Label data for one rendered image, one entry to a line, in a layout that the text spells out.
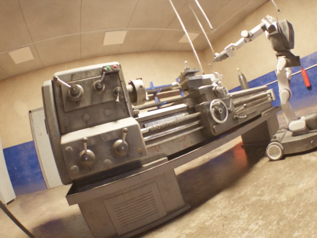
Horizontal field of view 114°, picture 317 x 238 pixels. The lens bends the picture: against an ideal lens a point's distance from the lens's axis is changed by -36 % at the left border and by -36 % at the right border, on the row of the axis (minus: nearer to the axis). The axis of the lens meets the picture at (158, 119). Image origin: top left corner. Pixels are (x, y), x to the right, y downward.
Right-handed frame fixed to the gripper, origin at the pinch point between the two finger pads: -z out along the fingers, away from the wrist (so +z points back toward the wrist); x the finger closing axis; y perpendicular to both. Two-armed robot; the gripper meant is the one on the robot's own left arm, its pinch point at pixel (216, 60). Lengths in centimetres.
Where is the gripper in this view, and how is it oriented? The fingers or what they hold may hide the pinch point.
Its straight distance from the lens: 194.0
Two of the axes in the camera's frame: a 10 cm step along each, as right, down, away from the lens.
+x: 8.4, -3.3, 4.4
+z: 3.9, -1.8, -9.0
